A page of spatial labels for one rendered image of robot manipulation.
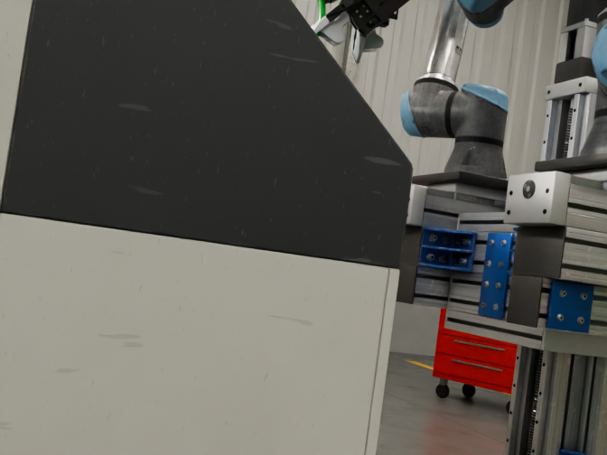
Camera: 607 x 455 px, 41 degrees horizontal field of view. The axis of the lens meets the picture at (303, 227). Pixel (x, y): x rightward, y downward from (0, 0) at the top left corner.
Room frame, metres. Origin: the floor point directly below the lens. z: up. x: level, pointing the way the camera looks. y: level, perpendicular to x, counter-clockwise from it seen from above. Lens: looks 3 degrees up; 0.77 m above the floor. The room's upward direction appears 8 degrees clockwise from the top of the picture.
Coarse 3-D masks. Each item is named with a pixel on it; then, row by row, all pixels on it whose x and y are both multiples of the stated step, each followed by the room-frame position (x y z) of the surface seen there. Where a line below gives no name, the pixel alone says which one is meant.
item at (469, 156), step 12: (456, 144) 1.94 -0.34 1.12; (468, 144) 1.91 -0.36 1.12; (480, 144) 1.90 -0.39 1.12; (492, 144) 1.90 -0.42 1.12; (456, 156) 1.92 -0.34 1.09; (468, 156) 1.90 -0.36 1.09; (480, 156) 1.89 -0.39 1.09; (492, 156) 1.89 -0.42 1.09; (444, 168) 1.95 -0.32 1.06; (456, 168) 1.90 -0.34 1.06; (468, 168) 1.88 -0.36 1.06; (480, 168) 1.88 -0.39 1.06; (492, 168) 1.88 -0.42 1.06; (504, 168) 1.94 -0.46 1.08
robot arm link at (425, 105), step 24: (456, 0) 2.04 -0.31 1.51; (456, 24) 2.03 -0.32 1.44; (432, 48) 2.04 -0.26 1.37; (456, 48) 2.02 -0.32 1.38; (432, 72) 2.01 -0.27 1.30; (456, 72) 2.03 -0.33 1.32; (408, 96) 2.01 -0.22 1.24; (432, 96) 1.97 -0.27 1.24; (408, 120) 2.00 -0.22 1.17; (432, 120) 1.97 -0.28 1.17
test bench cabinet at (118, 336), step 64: (0, 256) 1.08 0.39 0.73; (64, 256) 1.10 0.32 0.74; (128, 256) 1.12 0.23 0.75; (192, 256) 1.15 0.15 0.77; (256, 256) 1.17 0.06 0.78; (0, 320) 1.08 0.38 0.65; (64, 320) 1.10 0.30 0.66; (128, 320) 1.13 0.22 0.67; (192, 320) 1.15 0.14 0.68; (256, 320) 1.17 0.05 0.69; (320, 320) 1.20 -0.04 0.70; (384, 320) 1.23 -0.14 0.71; (0, 384) 1.08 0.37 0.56; (64, 384) 1.11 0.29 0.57; (128, 384) 1.13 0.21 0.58; (192, 384) 1.15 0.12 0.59; (256, 384) 1.18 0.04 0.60; (320, 384) 1.20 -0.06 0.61; (384, 384) 1.23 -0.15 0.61; (0, 448) 1.09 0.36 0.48; (64, 448) 1.11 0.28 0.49; (128, 448) 1.13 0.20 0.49; (192, 448) 1.16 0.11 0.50; (256, 448) 1.18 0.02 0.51; (320, 448) 1.21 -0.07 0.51
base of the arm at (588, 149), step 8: (600, 112) 1.48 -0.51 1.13; (600, 120) 1.47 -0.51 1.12; (592, 128) 1.49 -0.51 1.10; (600, 128) 1.46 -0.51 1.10; (592, 136) 1.48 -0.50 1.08; (600, 136) 1.45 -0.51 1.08; (584, 144) 1.49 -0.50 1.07; (592, 144) 1.46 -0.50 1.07; (600, 144) 1.45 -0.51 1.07; (584, 152) 1.48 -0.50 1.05; (592, 152) 1.46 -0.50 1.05; (600, 152) 1.44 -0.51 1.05
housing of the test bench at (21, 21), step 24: (0, 0) 1.06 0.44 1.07; (24, 0) 1.07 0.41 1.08; (0, 24) 1.06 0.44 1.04; (24, 24) 1.07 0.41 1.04; (0, 48) 1.07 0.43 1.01; (24, 48) 1.08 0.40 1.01; (0, 72) 1.07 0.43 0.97; (0, 96) 1.07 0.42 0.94; (0, 120) 1.07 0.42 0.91; (0, 144) 1.07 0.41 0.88; (0, 168) 1.07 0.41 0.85; (0, 192) 1.07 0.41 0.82
